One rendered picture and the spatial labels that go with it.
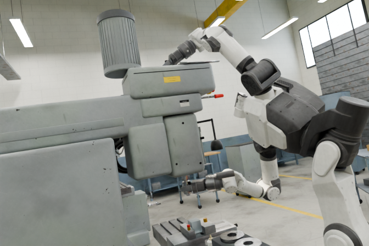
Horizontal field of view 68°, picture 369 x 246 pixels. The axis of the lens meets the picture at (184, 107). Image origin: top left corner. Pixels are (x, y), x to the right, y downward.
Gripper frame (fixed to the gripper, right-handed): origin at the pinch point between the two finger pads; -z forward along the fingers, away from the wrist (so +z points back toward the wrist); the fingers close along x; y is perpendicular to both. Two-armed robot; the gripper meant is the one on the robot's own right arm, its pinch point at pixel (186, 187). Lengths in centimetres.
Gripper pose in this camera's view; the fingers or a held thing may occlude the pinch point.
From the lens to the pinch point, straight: 155.0
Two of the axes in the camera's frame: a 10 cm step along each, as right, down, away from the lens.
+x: -0.8, -0.8, -9.9
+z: 9.8, -1.9, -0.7
